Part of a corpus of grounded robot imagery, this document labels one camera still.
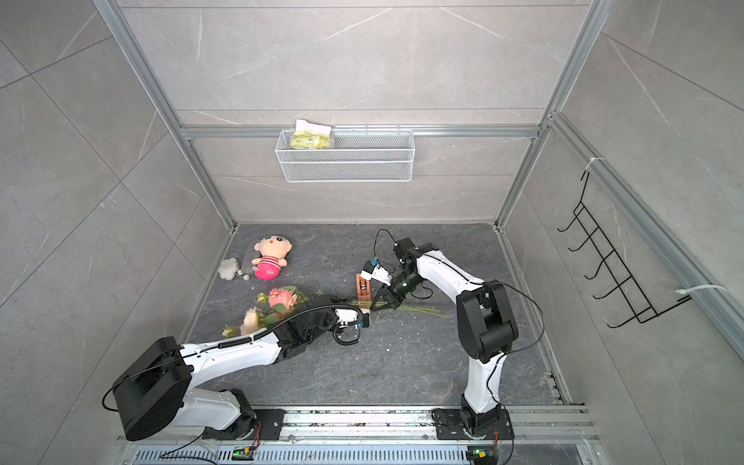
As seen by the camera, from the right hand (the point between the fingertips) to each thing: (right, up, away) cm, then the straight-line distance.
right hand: (379, 306), depth 85 cm
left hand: (-9, +4, -1) cm, 10 cm away
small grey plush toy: (-54, +10, +18) cm, 58 cm away
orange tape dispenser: (-5, +4, +10) cm, 12 cm away
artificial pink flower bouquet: (-29, +2, -5) cm, 29 cm away
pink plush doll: (-38, +17, +17) cm, 45 cm away
